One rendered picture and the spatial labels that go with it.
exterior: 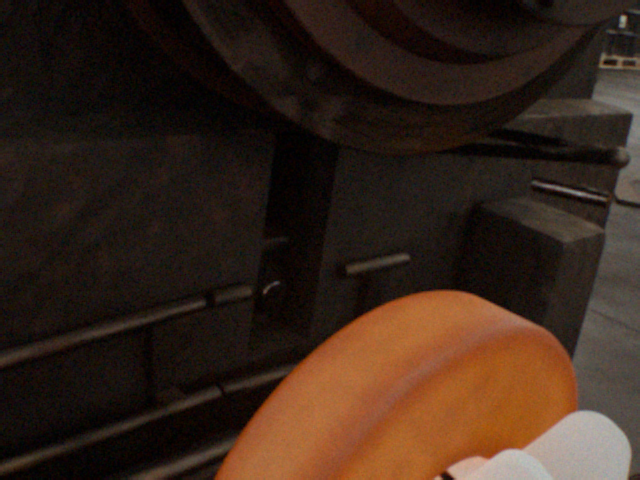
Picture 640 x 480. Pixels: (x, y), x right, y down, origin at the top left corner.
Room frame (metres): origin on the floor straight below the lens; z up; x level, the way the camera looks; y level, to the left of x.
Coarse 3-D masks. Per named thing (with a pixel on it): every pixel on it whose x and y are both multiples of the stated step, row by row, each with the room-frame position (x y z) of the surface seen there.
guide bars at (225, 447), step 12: (240, 432) 0.43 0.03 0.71; (216, 444) 0.42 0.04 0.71; (228, 444) 0.42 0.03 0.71; (180, 456) 0.40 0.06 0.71; (192, 456) 0.40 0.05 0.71; (204, 456) 0.41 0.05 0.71; (216, 456) 0.41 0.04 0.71; (156, 468) 0.39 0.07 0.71; (168, 468) 0.39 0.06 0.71; (180, 468) 0.39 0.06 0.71; (192, 468) 0.40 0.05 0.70
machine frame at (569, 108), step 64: (0, 0) 0.47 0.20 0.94; (64, 0) 0.49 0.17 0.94; (0, 64) 0.47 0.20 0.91; (64, 64) 0.50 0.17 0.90; (128, 64) 0.53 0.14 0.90; (576, 64) 0.91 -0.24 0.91; (0, 128) 0.45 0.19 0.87; (64, 128) 0.47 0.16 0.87; (128, 128) 0.49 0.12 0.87; (192, 128) 0.51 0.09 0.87; (256, 128) 0.54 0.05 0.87; (512, 128) 0.74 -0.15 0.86; (576, 128) 0.82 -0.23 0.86; (0, 192) 0.41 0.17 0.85; (64, 192) 0.44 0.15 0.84; (128, 192) 0.47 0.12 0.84; (192, 192) 0.50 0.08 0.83; (256, 192) 0.54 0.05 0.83; (320, 192) 0.60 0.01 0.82; (384, 192) 0.63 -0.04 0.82; (448, 192) 0.69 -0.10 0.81; (512, 192) 0.76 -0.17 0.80; (0, 256) 0.41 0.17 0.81; (64, 256) 0.44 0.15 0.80; (128, 256) 0.47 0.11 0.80; (192, 256) 0.51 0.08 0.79; (256, 256) 0.55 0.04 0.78; (320, 256) 0.59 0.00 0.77; (448, 256) 0.70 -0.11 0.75; (0, 320) 0.41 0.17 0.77; (64, 320) 0.44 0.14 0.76; (192, 320) 0.51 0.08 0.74; (320, 320) 0.60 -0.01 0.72; (0, 384) 0.41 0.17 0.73; (64, 384) 0.44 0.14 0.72; (128, 384) 0.48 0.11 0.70; (192, 384) 0.52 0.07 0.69; (0, 448) 0.41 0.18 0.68; (128, 448) 0.48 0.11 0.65
